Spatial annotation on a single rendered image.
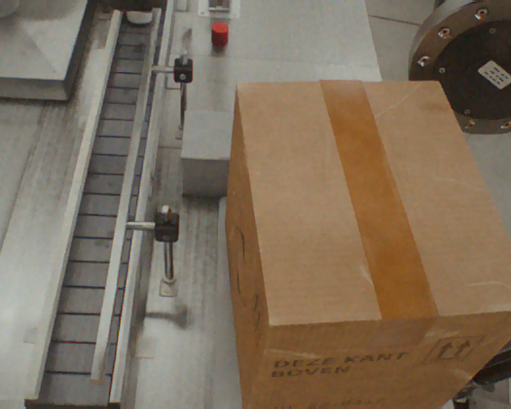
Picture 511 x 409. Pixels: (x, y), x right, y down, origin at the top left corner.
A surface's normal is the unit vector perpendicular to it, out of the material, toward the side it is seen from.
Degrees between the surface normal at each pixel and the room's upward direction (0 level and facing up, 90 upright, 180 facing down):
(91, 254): 0
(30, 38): 0
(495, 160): 0
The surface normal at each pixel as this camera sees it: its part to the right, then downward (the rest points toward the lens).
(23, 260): 0.07, -0.61
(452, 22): -0.20, 0.76
